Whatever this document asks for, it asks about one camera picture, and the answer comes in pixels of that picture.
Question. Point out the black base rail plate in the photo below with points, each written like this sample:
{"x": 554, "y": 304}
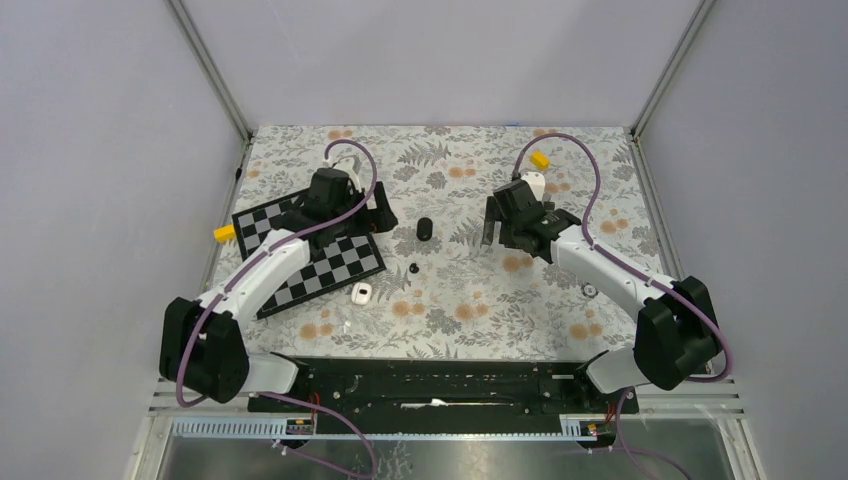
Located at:
{"x": 433, "y": 397}

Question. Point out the floral table mat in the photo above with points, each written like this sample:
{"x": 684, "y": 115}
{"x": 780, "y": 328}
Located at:
{"x": 467, "y": 300}

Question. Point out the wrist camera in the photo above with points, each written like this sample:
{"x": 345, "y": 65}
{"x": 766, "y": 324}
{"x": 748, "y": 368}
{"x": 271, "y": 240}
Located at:
{"x": 350, "y": 165}
{"x": 537, "y": 183}

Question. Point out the yellow block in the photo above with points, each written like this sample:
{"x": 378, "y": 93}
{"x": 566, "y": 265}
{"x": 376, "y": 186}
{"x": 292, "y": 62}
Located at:
{"x": 225, "y": 233}
{"x": 540, "y": 160}

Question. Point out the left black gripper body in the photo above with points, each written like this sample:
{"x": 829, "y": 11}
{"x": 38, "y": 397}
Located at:
{"x": 356, "y": 222}

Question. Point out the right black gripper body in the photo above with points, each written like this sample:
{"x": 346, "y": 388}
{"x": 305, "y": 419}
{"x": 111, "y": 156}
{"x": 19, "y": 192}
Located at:
{"x": 508, "y": 234}

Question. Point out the yellow block left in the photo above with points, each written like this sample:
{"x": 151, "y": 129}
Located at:
{"x": 225, "y": 233}

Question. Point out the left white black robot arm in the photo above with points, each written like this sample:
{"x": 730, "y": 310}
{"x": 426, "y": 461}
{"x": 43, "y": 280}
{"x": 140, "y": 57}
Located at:
{"x": 202, "y": 347}

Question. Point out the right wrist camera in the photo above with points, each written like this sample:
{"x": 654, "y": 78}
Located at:
{"x": 537, "y": 183}

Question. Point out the yellow block right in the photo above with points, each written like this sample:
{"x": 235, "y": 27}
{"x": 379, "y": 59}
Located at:
{"x": 540, "y": 160}

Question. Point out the white earbud case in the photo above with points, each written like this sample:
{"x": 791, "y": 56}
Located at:
{"x": 361, "y": 293}

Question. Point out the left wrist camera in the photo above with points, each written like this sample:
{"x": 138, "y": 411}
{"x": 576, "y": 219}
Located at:
{"x": 350, "y": 165}

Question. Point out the black earbud charging case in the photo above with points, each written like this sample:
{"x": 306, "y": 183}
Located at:
{"x": 424, "y": 229}

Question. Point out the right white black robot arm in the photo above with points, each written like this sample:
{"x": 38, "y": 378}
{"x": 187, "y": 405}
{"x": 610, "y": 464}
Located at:
{"x": 676, "y": 330}

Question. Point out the black white checkerboard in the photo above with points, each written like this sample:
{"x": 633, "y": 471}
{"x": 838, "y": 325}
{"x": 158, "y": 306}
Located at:
{"x": 344, "y": 262}

